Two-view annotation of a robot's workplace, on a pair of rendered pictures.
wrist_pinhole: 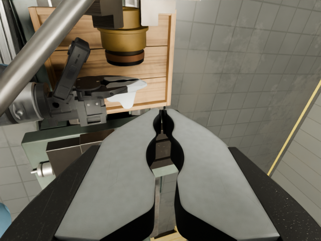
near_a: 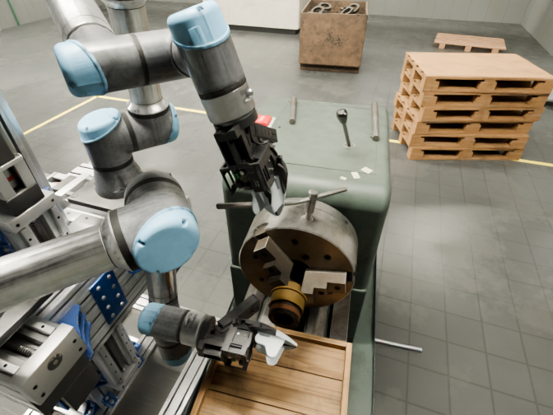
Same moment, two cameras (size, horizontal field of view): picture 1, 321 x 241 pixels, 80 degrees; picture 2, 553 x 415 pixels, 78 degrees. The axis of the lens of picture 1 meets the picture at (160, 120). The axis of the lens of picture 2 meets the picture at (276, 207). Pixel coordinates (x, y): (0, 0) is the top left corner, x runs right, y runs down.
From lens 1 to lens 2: 66 cm
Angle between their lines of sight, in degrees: 88
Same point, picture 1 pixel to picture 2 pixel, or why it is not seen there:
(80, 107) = (231, 331)
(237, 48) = not seen: outside the picture
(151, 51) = (322, 382)
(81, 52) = (253, 299)
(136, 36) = (294, 293)
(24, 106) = (196, 316)
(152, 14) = (309, 287)
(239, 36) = not seen: outside the picture
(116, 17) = (283, 277)
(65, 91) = (227, 319)
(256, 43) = not seen: outside the picture
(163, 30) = (338, 363)
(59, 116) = (209, 341)
